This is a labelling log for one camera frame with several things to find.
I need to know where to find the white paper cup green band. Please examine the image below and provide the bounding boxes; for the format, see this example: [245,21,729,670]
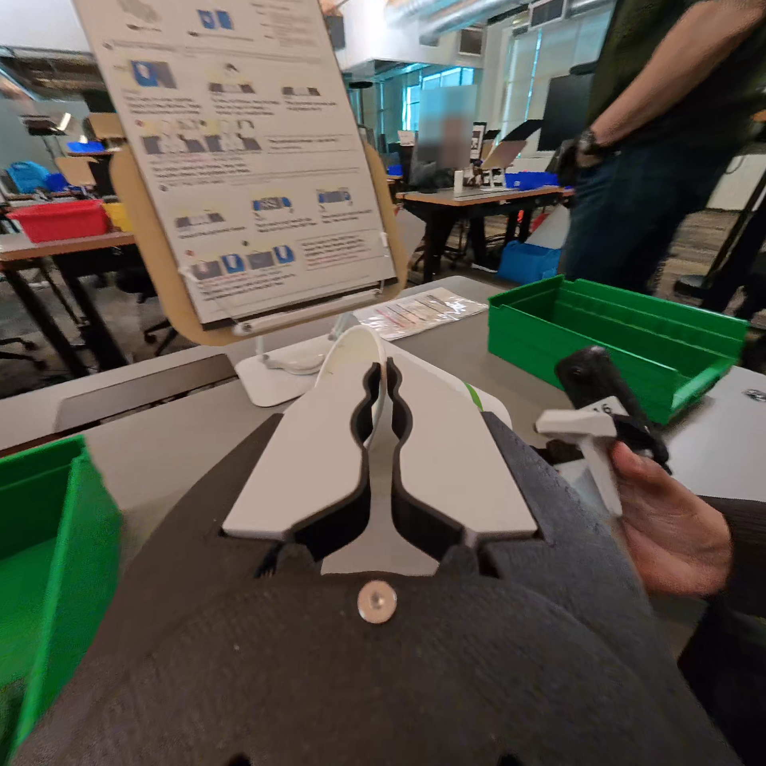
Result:
[314,325,513,450]

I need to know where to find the laminated paper sheet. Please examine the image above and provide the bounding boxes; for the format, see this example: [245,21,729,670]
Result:
[353,287,488,342]

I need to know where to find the wooden document stand white base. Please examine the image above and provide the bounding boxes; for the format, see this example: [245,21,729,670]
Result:
[72,0,409,408]
[480,139,529,188]

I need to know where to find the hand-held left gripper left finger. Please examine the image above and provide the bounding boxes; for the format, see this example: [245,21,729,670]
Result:
[221,362,387,562]

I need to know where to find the black office chair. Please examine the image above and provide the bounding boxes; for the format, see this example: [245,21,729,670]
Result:
[116,266,180,357]

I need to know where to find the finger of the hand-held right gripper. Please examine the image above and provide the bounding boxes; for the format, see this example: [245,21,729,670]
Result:
[534,409,618,439]

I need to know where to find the grey desk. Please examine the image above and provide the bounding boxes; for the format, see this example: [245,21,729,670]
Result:
[0,275,766,659]

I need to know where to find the person's right forearm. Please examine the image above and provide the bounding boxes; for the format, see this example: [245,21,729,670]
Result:
[679,496,766,766]

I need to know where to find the large blue plastic bin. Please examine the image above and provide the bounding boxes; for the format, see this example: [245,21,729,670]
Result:
[497,241,561,286]

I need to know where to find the red plastic bin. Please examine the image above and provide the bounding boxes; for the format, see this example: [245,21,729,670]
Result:
[7,199,110,243]

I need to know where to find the wooden table black legs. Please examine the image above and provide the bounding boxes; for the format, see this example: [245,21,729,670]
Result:
[0,230,137,378]
[396,184,576,283]

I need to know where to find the green plastic bin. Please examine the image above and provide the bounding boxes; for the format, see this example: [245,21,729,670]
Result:
[488,275,750,426]
[0,435,124,762]

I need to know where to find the dark desk cable flap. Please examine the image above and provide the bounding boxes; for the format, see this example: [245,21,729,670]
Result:
[54,353,238,433]

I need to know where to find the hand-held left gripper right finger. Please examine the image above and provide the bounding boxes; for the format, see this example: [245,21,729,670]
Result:
[387,357,539,565]

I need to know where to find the black monitor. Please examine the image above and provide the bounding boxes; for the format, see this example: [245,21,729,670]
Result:
[537,73,594,152]

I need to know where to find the printed instruction sheet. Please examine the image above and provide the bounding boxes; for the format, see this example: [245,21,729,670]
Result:
[72,0,399,327]

